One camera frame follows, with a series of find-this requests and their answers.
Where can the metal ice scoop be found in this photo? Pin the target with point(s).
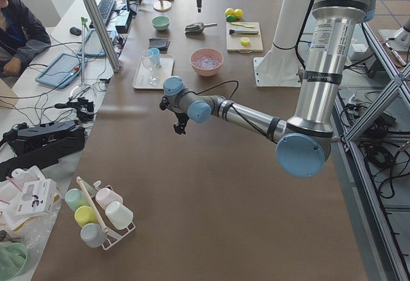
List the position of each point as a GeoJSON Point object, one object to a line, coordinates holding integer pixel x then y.
{"type": "Point", "coordinates": [197, 28]}

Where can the pile of clear ice cubes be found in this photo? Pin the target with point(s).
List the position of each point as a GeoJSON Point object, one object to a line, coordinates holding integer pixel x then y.
{"type": "Point", "coordinates": [206, 62]}

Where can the wooden cup tree stand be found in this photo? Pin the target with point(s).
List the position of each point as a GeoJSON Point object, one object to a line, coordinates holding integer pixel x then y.
{"type": "Point", "coordinates": [162, 6]}

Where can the light blue cup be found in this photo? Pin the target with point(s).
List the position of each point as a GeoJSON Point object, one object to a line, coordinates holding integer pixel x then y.
{"type": "Point", "coordinates": [155, 58]}

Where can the pastel pink cup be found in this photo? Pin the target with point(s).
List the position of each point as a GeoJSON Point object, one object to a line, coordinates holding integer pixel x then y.
{"type": "Point", "coordinates": [105, 196]}

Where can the white cup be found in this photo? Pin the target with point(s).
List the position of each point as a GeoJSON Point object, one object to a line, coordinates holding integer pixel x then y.
{"type": "Point", "coordinates": [119, 215]}

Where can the pastel green cup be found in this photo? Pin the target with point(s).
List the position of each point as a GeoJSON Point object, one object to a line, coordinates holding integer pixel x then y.
{"type": "Point", "coordinates": [75, 198]}

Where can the pastel yellow cup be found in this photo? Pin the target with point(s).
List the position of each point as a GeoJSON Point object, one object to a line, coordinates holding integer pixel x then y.
{"type": "Point", "coordinates": [84, 215]}

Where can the pastel grey cup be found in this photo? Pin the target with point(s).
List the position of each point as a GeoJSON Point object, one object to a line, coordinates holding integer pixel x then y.
{"type": "Point", "coordinates": [92, 235]}

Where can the green lime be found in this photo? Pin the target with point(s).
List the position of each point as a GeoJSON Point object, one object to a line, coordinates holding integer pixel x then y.
{"type": "Point", "coordinates": [230, 18]}

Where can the whole yellow lemon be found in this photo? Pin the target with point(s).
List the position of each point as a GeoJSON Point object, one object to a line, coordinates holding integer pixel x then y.
{"type": "Point", "coordinates": [238, 13]}

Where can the green bowl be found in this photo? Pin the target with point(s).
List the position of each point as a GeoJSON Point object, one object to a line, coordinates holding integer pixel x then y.
{"type": "Point", "coordinates": [160, 23]}

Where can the steel muddler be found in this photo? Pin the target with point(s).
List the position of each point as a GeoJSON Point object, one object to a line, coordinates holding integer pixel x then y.
{"type": "Point", "coordinates": [243, 32]}

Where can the cream serving tray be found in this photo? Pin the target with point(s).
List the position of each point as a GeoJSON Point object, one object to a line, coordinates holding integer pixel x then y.
{"type": "Point", "coordinates": [142, 75]}

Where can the pink bowl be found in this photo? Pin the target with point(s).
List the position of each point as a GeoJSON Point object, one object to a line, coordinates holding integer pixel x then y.
{"type": "Point", "coordinates": [206, 52]}

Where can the yellow plastic knife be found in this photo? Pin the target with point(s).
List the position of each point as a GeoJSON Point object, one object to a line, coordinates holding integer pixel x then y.
{"type": "Point", "coordinates": [242, 25]}

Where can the bamboo cutting board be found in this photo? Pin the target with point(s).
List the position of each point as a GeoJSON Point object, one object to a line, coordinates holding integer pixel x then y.
{"type": "Point", "coordinates": [233, 41]}

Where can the grey folded cloth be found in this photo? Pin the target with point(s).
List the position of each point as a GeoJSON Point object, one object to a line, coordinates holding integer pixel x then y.
{"type": "Point", "coordinates": [160, 43]}

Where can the clear wine glass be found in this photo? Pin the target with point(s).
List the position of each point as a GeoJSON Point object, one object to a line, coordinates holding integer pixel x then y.
{"type": "Point", "coordinates": [149, 63]}

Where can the lemon half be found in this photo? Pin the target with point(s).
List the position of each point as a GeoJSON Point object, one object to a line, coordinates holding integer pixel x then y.
{"type": "Point", "coordinates": [244, 41]}

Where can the black keyboard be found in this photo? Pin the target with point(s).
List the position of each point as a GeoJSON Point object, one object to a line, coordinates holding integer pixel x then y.
{"type": "Point", "coordinates": [106, 9]}

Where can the blue teach pendant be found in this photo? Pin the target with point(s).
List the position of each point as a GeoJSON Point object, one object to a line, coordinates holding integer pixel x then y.
{"type": "Point", "coordinates": [60, 72]}
{"type": "Point", "coordinates": [93, 47]}

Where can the computer mouse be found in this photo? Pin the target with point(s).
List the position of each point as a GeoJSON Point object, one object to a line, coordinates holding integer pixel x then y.
{"type": "Point", "coordinates": [75, 31]}

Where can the white product box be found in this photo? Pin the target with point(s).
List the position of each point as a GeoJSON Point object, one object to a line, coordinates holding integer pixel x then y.
{"type": "Point", "coordinates": [37, 198]}

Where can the seated person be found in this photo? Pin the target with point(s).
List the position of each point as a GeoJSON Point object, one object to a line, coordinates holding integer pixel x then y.
{"type": "Point", "coordinates": [23, 36]}

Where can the white wire cup rack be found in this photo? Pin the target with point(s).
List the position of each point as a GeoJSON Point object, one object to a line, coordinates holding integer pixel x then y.
{"type": "Point", "coordinates": [114, 235]}

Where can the wooden rack handle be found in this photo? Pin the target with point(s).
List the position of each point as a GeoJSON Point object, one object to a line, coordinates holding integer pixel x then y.
{"type": "Point", "coordinates": [100, 220]}

